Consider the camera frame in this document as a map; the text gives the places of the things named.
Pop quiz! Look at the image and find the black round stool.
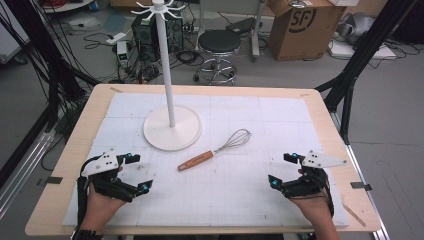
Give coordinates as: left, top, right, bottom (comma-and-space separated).
193, 29, 242, 87

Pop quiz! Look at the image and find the wooden-handled wire whisk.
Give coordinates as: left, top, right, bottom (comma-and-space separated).
177, 128, 253, 172

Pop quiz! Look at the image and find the black flat case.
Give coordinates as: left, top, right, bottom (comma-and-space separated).
225, 16, 258, 36

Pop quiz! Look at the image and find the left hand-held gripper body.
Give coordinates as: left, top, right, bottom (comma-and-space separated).
81, 149, 141, 203

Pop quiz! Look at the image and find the flat white board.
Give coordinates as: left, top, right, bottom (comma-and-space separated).
327, 39, 398, 61

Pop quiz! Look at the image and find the person's right hand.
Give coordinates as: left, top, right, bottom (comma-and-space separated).
289, 189, 335, 225

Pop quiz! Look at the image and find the white hook rack stand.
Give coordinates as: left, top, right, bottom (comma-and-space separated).
130, 0, 203, 152

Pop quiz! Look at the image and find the black wristband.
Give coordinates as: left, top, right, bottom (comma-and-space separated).
70, 226, 104, 240

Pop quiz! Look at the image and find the white grid mat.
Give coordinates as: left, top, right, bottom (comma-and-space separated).
62, 92, 350, 228

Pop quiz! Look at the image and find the small white device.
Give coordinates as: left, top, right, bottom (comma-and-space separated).
116, 40, 130, 68

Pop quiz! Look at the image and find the coiled black cable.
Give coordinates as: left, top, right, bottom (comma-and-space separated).
175, 49, 202, 67

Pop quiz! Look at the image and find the cardboard box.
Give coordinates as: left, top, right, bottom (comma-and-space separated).
267, 0, 348, 62

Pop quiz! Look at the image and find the grey metal post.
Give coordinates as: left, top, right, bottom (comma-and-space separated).
250, 0, 268, 63

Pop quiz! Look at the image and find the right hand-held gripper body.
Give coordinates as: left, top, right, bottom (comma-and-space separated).
281, 149, 348, 200

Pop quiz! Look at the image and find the person's left hand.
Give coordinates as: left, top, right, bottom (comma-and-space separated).
80, 184, 128, 234

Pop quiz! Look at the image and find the black computer tower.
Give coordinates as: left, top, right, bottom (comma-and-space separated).
131, 14, 184, 63

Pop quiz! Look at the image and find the thin wooden stick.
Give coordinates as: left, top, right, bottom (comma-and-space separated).
341, 199, 367, 228

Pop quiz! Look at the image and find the grey bundled cover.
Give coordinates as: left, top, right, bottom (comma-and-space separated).
335, 12, 377, 46

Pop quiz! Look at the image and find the black tape strip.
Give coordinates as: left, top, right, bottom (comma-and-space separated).
36, 176, 64, 187
349, 181, 373, 192

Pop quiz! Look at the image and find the black gripper strap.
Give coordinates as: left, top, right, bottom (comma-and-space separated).
76, 155, 101, 228
319, 169, 336, 218

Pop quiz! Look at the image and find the black frame stand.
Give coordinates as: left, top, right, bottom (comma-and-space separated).
314, 0, 418, 146
0, 0, 102, 188

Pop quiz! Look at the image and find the aluminium rail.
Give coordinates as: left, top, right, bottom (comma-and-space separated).
329, 111, 392, 240
0, 129, 57, 219

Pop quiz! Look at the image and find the white power strip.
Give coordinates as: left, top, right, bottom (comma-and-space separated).
105, 31, 128, 46

